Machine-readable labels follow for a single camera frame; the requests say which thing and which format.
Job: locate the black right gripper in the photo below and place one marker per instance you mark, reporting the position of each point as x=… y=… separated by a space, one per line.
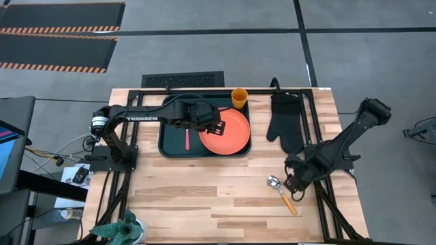
x=303 y=168

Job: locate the small black handheld device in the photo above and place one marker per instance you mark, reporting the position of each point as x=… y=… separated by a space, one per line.
x=80 y=175

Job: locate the black side desk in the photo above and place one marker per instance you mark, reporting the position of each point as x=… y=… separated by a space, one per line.
x=51 y=185

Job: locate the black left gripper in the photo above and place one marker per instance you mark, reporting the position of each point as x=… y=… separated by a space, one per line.
x=202 y=115

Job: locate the orange plastic plate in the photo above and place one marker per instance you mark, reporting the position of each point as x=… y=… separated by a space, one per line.
x=231 y=136

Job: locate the black oven mitt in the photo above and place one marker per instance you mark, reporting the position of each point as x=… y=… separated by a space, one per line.
x=285 y=119

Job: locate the clear plastic bottle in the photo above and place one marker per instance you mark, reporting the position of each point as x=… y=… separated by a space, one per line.
x=72 y=213

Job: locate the grey metal stand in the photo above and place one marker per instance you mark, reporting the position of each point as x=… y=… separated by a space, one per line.
x=422 y=131

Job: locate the green plant in white pot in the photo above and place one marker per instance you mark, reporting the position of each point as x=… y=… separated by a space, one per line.
x=119 y=231

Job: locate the dark green plastic tray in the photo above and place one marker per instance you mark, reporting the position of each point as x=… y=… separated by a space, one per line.
x=173 y=143

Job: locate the black hazard-striped floor mat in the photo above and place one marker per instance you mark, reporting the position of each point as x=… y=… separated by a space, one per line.
x=54 y=51
x=61 y=15

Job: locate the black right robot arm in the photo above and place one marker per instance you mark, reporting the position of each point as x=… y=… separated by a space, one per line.
x=347 y=136

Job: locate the monitor with blue screen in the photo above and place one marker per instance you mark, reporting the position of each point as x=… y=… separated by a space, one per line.
x=8 y=153

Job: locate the black floor vent grille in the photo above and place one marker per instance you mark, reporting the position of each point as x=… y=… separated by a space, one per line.
x=182 y=80

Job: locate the orange plastic cup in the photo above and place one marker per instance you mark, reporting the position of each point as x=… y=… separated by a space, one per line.
x=239 y=97

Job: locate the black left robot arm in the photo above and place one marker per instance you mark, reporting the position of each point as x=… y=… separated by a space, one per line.
x=143 y=114

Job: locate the white paper sheet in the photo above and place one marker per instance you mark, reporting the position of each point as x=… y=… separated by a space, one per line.
x=66 y=200

